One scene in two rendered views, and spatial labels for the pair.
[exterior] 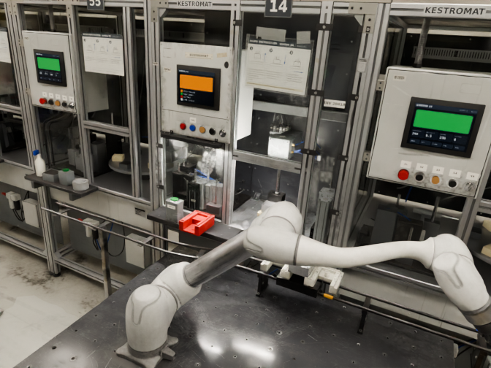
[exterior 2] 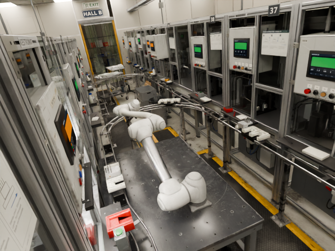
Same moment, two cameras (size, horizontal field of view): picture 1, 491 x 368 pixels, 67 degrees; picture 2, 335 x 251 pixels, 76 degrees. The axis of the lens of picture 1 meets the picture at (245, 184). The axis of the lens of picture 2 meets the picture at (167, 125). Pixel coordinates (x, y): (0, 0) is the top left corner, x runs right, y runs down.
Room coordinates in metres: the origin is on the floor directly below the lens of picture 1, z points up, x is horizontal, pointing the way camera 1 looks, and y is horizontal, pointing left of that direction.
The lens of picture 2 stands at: (2.15, 1.21, 1.99)
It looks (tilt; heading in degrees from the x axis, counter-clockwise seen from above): 25 degrees down; 228
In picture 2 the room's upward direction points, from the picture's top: 8 degrees counter-clockwise
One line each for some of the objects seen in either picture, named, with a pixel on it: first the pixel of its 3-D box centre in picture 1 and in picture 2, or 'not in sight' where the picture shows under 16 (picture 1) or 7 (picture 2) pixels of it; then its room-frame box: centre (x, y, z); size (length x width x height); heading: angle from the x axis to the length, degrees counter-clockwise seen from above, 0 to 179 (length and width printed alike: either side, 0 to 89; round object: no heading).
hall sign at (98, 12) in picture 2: not in sight; (92, 13); (-2.50, -7.21, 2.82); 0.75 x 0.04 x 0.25; 155
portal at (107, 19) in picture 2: not in sight; (103, 54); (-2.57, -7.24, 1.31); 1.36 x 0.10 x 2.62; 155
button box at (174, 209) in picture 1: (175, 209); (119, 240); (1.85, 0.38, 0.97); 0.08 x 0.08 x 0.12; 65
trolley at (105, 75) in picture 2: not in sight; (111, 86); (-1.25, -4.89, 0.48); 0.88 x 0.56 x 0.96; 173
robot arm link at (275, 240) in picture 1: (270, 242); (157, 123); (1.07, -0.10, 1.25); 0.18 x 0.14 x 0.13; 74
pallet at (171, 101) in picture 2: not in sight; (169, 102); (-0.22, -1.26, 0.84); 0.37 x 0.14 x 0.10; 123
